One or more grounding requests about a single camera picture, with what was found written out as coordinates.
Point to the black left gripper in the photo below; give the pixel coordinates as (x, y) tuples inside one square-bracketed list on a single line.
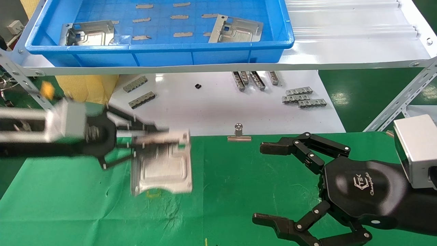
[(100, 135)]

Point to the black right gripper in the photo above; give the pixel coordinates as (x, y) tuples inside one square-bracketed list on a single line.
[(365, 191)]

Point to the stamped metal plate part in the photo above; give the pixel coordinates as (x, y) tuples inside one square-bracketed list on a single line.
[(239, 32), (164, 167), (92, 36)]

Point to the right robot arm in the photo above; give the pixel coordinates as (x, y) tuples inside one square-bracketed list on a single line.
[(423, 212)]

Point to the grey toothed metal strip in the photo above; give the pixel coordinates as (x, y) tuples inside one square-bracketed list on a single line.
[(311, 103), (295, 99), (141, 100), (135, 84), (299, 91)]

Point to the green table mat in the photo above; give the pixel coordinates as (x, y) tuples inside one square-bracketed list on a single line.
[(232, 191)]

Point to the large blue plastic bin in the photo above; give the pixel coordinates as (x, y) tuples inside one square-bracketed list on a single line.
[(164, 56)]

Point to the grey metal channel bar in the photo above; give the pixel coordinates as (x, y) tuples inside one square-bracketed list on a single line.
[(245, 78), (257, 81), (274, 78), (239, 82)]

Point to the white angle-iron shelf rack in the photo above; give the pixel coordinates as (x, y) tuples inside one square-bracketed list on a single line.
[(341, 54)]

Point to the small grey electrical box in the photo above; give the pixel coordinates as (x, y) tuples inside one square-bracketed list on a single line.
[(15, 27)]

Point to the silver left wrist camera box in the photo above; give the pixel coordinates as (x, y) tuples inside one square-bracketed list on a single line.
[(68, 119)]

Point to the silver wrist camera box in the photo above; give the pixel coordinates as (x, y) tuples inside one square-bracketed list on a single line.
[(416, 150), (68, 119)]

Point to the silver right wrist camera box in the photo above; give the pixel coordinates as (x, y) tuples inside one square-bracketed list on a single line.
[(416, 150)]

